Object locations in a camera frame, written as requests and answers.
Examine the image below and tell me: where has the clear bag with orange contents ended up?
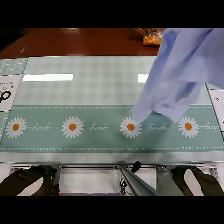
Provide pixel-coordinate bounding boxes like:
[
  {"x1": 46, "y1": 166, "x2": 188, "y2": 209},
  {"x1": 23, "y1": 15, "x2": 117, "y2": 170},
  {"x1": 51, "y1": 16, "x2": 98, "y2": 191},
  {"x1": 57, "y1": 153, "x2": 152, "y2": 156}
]
[{"x1": 134, "y1": 27, "x2": 166, "y2": 47}]

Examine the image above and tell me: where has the light blue shirt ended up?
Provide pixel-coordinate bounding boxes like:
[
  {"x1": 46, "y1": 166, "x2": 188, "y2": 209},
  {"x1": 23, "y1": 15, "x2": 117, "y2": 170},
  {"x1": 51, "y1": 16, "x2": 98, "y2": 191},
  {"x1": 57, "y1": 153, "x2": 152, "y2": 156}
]
[{"x1": 131, "y1": 27, "x2": 224, "y2": 124}]

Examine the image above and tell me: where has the silver frame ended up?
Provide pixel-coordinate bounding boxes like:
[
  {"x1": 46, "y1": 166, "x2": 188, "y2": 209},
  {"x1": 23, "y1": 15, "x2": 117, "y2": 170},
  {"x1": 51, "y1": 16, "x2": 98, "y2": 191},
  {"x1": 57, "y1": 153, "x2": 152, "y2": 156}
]
[{"x1": 0, "y1": 161, "x2": 224, "y2": 197}]

